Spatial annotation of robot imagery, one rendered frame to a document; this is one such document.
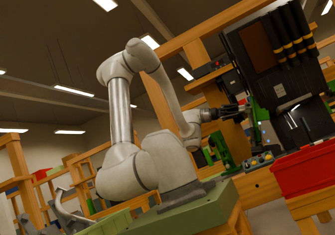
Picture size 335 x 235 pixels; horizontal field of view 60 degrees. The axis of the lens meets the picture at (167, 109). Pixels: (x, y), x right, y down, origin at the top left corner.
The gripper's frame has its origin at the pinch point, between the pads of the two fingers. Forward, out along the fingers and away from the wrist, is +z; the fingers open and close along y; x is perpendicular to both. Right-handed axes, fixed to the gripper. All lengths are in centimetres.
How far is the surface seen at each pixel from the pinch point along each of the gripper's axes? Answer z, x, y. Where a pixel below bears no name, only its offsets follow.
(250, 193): -2, 3, -56
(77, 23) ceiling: -320, 47, 414
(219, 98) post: -16.8, 9.0, 25.6
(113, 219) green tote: -66, -5, -69
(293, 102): 24.0, -19.2, -23.9
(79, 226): -92, 4, -67
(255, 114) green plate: 6.0, -5.0, -11.8
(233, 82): -4.8, -3.8, 23.7
